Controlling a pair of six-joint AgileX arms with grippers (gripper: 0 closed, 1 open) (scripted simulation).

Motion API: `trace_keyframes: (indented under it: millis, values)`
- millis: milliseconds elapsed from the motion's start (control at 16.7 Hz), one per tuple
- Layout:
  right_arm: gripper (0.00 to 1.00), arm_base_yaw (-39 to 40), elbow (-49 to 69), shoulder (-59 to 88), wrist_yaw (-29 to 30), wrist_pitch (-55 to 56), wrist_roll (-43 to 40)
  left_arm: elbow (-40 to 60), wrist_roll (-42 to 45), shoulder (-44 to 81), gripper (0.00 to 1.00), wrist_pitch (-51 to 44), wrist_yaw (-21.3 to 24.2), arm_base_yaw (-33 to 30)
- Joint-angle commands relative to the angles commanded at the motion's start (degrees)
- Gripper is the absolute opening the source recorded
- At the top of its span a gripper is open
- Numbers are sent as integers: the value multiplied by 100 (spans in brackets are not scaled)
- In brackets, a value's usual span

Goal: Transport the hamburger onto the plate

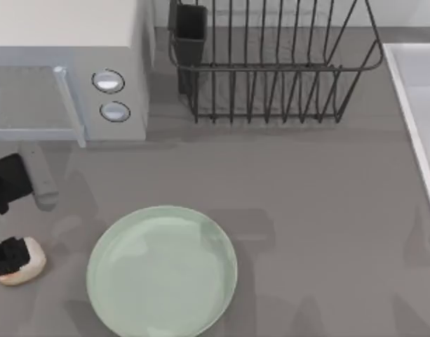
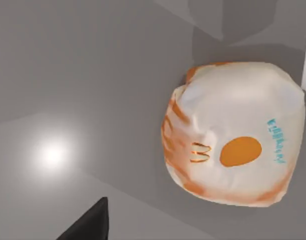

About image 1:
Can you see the pale bread roll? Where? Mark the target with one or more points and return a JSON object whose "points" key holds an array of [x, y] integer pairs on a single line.
{"points": [[36, 261]]}

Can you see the glass microwave door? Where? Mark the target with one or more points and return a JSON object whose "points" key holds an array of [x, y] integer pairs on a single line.
{"points": [[25, 102]]}

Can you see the small round microwave knob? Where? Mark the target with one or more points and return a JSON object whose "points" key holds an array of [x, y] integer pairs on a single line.
{"points": [[114, 112]]}

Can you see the large round microwave knob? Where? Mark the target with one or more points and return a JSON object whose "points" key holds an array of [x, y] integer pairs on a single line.
{"points": [[108, 81]]}

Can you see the pale green plate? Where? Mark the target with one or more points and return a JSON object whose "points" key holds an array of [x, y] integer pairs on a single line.
{"points": [[162, 272]]}

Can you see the pale microwave oven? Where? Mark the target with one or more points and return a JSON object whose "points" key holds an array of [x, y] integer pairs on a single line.
{"points": [[106, 28]]}

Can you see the black cutlery holder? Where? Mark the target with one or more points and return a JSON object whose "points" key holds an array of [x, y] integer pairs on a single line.
{"points": [[188, 35]]}

